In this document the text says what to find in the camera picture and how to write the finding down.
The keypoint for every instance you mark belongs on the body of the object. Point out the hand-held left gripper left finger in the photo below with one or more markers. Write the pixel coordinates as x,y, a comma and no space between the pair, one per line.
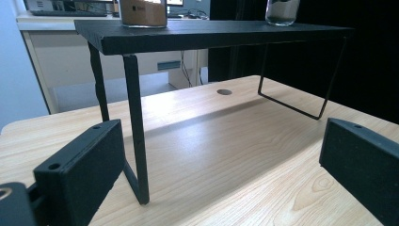
78,175

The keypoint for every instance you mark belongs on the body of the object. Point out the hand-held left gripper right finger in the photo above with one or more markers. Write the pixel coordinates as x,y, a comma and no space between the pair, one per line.
363,169

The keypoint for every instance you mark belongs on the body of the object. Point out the silver-lid glass jar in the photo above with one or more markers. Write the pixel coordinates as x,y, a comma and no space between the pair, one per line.
142,14

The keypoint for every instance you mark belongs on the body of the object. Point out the white-lid glass jar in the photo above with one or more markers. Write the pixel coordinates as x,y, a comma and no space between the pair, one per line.
282,12

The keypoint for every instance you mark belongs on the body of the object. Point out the black shelf rack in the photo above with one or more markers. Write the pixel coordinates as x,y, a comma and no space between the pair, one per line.
204,36

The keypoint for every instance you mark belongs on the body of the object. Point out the light wooden office desk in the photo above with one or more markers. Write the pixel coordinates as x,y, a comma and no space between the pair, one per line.
66,56

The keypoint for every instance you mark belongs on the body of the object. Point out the white partition panel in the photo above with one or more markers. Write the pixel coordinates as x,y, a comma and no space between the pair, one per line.
15,62

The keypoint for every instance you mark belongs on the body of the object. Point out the black keyboard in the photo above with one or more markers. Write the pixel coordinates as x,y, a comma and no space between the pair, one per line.
69,13

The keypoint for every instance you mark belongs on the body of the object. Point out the computer monitor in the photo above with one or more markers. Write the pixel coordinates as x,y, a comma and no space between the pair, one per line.
174,2

